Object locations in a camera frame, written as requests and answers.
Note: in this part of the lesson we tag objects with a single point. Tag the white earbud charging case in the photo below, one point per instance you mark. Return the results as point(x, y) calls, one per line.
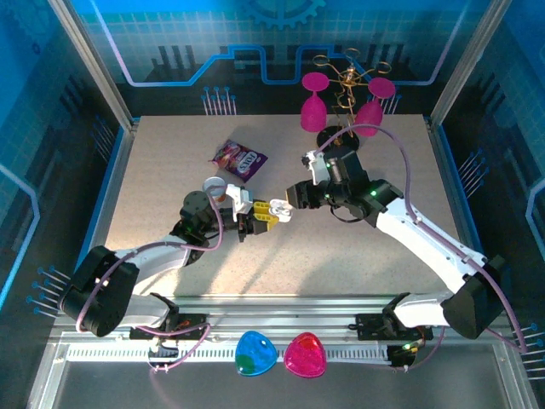
point(283, 213)

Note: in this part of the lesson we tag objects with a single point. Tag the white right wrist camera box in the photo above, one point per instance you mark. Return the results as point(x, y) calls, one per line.
point(316, 168)

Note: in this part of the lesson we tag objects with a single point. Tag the purple snack bag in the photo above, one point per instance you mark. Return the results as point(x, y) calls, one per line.
point(238, 159)

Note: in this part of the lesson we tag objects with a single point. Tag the blue translucent triangular dish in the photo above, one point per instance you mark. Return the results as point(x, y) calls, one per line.
point(255, 353)

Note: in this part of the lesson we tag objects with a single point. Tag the pink translucent triangular dish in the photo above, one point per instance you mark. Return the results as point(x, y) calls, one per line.
point(305, 355)

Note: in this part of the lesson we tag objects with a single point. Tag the aluminium frame post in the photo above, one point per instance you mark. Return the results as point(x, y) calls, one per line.
point(95, 64)
point(467, 64)

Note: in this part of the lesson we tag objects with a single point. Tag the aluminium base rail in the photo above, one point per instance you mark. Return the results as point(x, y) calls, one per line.
point(277, 315)

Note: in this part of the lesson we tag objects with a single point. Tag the small round metal-rimmed cup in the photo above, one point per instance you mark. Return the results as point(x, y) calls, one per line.
point(214, 186)

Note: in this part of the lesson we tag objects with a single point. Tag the pink wine glass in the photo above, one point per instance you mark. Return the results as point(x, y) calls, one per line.
point(313, 113)
point(368, 121)

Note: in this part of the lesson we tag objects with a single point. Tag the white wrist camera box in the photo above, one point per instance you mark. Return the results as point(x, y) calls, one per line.
point(239, 200)
point(316, 168)

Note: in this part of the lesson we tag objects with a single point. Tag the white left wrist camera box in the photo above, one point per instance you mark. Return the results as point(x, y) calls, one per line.
point(239, 200)

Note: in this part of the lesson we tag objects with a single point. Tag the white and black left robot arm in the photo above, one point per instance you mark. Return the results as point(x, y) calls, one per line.
point(157, 260)

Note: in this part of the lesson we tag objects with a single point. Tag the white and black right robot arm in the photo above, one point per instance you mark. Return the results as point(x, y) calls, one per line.
point(426, 238)

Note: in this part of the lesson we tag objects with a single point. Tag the black controller board box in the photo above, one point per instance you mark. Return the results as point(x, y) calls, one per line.
point(402, 358)

